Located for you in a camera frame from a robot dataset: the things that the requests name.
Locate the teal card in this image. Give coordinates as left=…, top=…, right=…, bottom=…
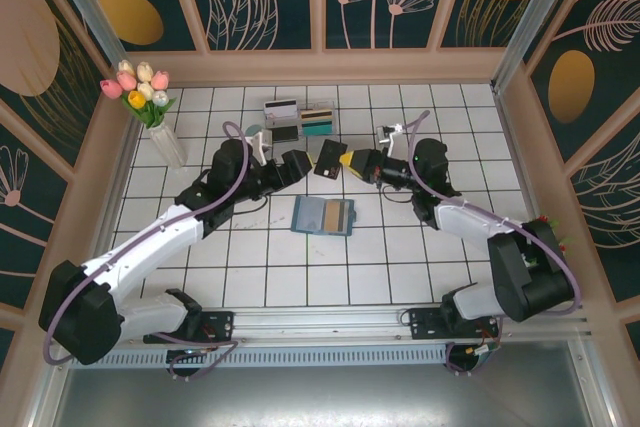
left=301, top=121, right=337, bottom=139

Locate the black credit card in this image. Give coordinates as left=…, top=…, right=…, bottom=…
left=313, top=138, right=350, bottom=181

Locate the artificial tulip bouquet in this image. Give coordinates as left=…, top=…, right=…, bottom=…
left=99, top=59, right=178, bottom=130

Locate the slotted grey cable duct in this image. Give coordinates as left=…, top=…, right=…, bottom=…
left=69, top=349, right=450, bottom=369

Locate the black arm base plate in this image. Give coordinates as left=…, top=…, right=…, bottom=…
left=408, top=305, right=501, bottom=343
left=143, top=310, right=236, bottom=346

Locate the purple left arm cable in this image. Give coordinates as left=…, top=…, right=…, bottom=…
left=43, top=121, right=251, bottom=366

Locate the gold credit card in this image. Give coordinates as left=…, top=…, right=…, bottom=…
left=322, top=200, right=350, bottom=235

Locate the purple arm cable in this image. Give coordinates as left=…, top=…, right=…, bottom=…
left=407, top=110, right=584, bottom=343
left=43, top=121, right=251, bottom=366

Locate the blue card holder wallet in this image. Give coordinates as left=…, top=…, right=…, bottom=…
left=291, top=195, right=360, bottom=239

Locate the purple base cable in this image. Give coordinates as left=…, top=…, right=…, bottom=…
left=445, top=341, right=494, bottom=376
left=167, top=337, right=246, bottom=381

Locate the white ribbed vase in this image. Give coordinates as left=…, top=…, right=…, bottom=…
left=148, top=122, right=189, bottom=170

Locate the grey metal panel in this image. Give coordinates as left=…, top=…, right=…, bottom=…
left=37, top=341, right=614, bottom=427

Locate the beige card with black stripe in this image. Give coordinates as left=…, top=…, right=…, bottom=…
left=299, top=107, right=335, bottom=124

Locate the clear acrylic card organizer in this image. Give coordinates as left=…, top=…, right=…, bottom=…
left=263, top=95, right=343, bottom=154

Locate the green connector board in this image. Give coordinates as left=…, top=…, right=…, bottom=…
left=469, top=342, right=502, bottom=363

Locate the small red flower plant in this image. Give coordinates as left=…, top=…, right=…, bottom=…
left=537, top=215, right=576, bottom=254

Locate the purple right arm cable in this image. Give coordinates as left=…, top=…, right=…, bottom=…
left=407, top=110, right=584, bottom=343

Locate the aluminium mounting rail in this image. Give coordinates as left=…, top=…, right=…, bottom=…
left=47, top=300, right=595, bottom=348

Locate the aluminium frame post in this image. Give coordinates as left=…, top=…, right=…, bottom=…
left=42, top=0, right=127, bottom=67
left=491, top=0, right=585, bottom=94

